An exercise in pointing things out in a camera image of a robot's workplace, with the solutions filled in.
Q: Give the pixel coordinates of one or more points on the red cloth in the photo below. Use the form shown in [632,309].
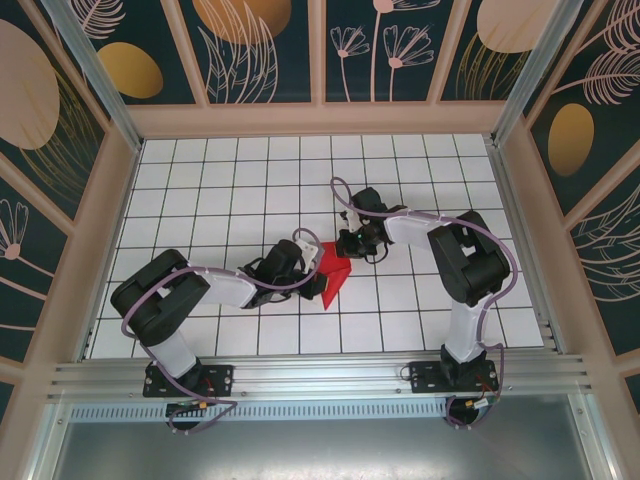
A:
[337,272]

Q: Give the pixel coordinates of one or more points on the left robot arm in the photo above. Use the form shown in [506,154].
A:
[225,290]

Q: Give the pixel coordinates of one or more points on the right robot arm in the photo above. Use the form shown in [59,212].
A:
[410,232]

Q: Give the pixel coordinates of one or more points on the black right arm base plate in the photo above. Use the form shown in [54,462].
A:
[425,375]

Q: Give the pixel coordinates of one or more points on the aluminium frame post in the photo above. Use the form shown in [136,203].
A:
[100,82]
[533,75]

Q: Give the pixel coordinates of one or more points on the aluminium rail beam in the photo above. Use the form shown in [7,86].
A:
[320,375]

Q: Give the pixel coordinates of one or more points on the aluminium side rail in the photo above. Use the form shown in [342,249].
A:
[525,250]

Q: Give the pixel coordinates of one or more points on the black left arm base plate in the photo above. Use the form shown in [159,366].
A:
[220,377]

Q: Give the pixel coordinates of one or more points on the grey metal sheet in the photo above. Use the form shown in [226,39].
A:
[320,450]

